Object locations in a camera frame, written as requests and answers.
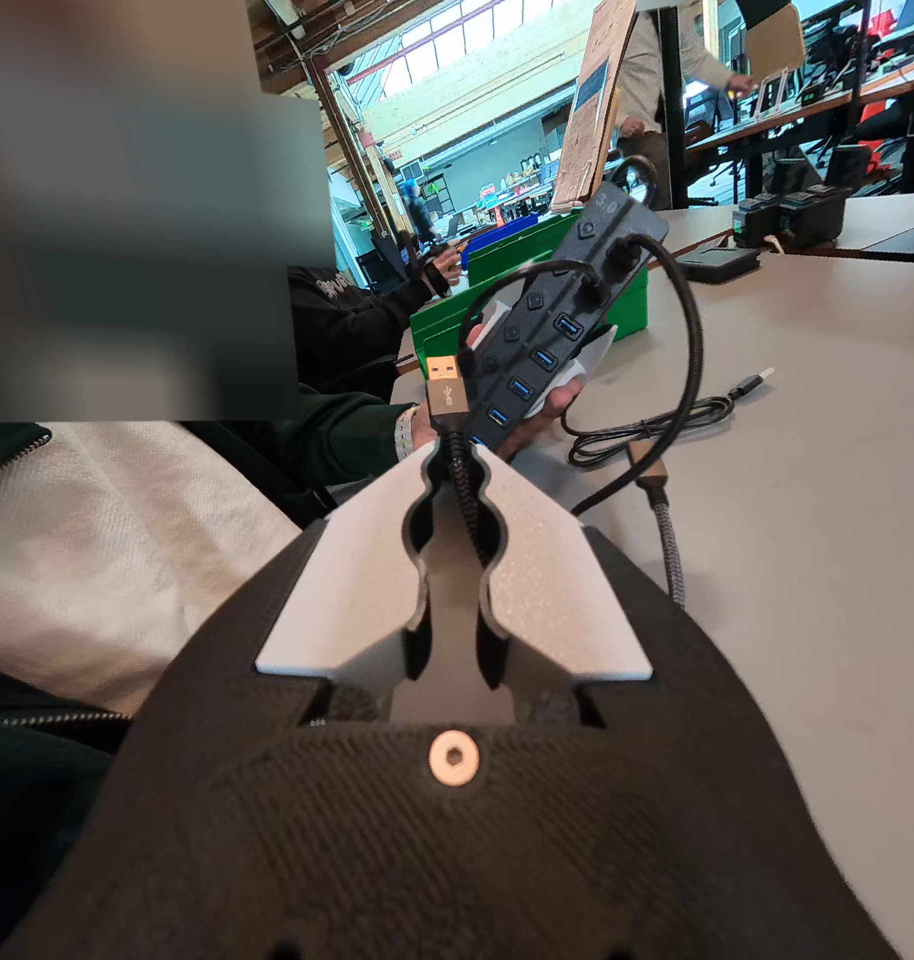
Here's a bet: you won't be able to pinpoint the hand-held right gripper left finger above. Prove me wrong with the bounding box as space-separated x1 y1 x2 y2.
256 442 444 724

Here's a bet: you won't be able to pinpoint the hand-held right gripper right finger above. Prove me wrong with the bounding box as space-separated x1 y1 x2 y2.
470 444 654 724

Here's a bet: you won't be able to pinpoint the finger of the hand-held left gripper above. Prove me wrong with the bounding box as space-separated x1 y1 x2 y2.
523 324 620 419
464 298 516 355

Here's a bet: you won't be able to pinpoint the grey braided cable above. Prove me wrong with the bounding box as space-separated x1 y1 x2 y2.
423 354 688 610

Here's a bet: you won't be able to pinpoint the black cable orange plugs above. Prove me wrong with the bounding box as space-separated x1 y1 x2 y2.
573 232 705 519

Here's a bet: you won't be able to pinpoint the long black multiport hub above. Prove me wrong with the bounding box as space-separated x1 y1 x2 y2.
464 183 671 453

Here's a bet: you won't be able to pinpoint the black USB hub with cable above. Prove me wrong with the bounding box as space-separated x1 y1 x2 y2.
609 154 662 210

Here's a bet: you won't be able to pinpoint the person's left forearm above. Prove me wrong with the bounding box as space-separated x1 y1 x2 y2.
277 384 405 490

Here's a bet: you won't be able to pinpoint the grey desk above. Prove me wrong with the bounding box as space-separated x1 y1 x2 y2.
389 191 914 960

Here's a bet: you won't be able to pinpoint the black desk pad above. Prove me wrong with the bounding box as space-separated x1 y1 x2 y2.
862 217 914 264

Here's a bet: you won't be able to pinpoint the person's left hand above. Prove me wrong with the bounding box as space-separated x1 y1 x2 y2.
410 377 585 462

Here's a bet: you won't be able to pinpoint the blue storage bin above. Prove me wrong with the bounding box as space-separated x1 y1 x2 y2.
460 216 540 254

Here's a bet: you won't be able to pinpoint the small black device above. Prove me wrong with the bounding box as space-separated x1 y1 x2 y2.
674 246 763 286

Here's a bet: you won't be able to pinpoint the cardboard card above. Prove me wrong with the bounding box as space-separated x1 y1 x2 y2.
550 0 639 216

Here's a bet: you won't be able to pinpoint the black battery charger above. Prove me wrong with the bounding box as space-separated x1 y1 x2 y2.
733 183 853 250

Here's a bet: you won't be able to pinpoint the small wooden board stand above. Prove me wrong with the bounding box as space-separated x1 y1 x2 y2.
743 3 809 123

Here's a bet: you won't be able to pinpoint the black bundled cable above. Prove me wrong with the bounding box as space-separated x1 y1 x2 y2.
560 366 776 471

